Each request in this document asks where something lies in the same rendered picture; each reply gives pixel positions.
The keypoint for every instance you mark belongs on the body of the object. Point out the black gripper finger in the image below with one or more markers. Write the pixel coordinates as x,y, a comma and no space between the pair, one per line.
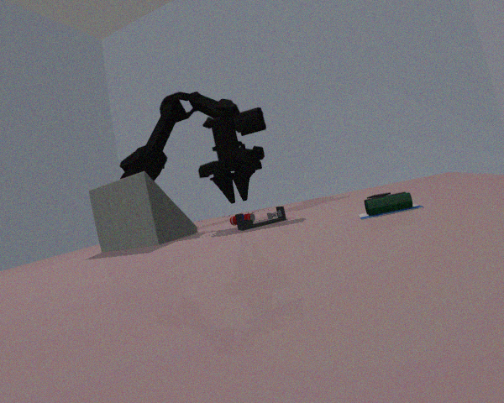
242,183
225,184

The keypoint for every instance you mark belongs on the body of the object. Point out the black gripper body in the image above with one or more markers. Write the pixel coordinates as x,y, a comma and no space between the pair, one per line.
224,164

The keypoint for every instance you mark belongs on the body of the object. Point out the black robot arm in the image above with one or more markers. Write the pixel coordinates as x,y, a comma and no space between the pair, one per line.
224,120

